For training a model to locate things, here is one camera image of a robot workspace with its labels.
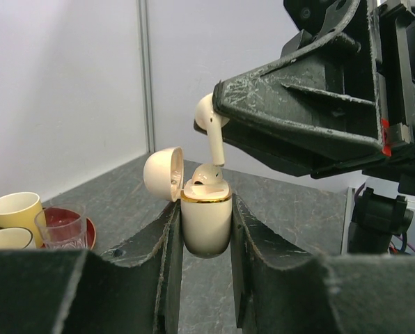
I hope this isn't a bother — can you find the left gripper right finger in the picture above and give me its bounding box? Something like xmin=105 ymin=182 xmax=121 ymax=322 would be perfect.
xmin=230 ymin=196 xmax=415 ymax=333

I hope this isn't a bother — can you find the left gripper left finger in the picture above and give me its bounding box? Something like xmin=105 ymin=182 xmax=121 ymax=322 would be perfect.
xmin=0 ymin=202 xmax=183 ymax=333

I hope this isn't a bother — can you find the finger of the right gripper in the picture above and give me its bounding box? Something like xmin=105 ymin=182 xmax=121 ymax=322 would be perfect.
xmin=192 ymin=118 xmax=386 ymax=180

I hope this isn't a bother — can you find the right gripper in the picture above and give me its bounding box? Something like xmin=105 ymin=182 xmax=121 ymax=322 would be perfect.
xmin=212 ymin=1 xmax=415 ymax=174

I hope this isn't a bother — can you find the cream earbud charging case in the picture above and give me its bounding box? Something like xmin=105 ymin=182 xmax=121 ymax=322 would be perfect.
xmin=143 ymin=147 xmax=233 ymax=258

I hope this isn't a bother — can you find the cream earbud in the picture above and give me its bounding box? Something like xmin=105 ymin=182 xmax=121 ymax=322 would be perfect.
xmin=191 ymin=164 xmax=223 ymax=185
xmin=194 ymin=93 xmax=229 ymax=166

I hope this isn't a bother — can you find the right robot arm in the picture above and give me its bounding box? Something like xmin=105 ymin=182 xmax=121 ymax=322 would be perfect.
xmin=194 ymin=1 xmax=415 ymax=254

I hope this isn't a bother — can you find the red round tray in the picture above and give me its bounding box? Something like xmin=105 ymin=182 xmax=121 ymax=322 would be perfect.
xmin=0 ymin=207 xmax=97 ymax=250

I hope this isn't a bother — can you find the clear glass tumbler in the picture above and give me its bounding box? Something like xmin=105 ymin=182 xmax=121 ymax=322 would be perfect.
xmin=35 ymin=203 xmax=88 ymax=250

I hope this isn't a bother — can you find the yellow mug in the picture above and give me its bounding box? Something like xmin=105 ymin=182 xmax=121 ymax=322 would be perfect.
xmin=0 ymin=191 xmax=44 ymax=248

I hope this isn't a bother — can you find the cream mug black handle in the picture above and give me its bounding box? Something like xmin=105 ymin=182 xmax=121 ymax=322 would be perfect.
xmin=0 ymin=227 xmax=36 ymax=250

